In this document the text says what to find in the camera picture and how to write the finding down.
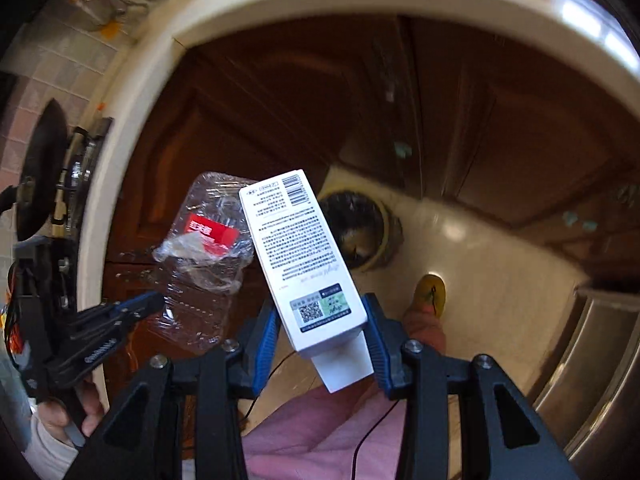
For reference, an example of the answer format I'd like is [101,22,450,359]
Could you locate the person's left forearm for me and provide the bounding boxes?
[22,412,83,480]

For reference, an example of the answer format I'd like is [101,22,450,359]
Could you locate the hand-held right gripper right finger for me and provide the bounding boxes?
[362,292,581,480]

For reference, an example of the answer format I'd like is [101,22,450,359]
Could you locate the clear plastic container red label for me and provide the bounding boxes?
[145,171,259,354]

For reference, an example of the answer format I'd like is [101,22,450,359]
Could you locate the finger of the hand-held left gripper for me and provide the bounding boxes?
[50,324,138,378]
[75,291,167,331]

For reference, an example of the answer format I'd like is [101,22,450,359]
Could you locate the yellow embroidered slipper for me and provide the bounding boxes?
[410,274,447,319]

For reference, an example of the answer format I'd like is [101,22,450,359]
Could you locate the black plastic bin liner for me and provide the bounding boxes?
[320,192,388,267]

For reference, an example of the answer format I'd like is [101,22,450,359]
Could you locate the cream round waste bin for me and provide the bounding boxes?
[317,187,404,274]

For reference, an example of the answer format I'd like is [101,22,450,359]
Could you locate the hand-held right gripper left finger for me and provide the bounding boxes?
[65,305,280,480]

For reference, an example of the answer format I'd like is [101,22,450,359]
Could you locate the thin black cable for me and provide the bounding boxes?
[241,351,297,423]
[351,402,407,480]

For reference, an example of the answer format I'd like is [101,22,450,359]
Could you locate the person's pink pants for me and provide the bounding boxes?
[242,305,451,480]

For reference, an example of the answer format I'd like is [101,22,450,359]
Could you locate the person's left hand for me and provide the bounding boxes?
[37,379,107,448]

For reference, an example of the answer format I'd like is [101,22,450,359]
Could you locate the wooden cabinet door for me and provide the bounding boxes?
[320,15,426,196]
[105,42,351,271]
[415,20,640,281]

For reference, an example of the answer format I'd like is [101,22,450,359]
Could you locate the black wok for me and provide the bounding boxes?
[0,97,69,239]

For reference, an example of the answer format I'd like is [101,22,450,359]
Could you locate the white printed carton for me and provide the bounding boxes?
[239,169,375,394]

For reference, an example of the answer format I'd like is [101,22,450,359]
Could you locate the stainless steel appliance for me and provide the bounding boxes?
[530,285,640,480]

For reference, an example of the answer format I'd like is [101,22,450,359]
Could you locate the wooden drawer front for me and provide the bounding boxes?
[102,245,176,311]

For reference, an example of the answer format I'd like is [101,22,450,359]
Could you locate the gas stove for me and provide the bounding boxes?
[49,117,114,239]

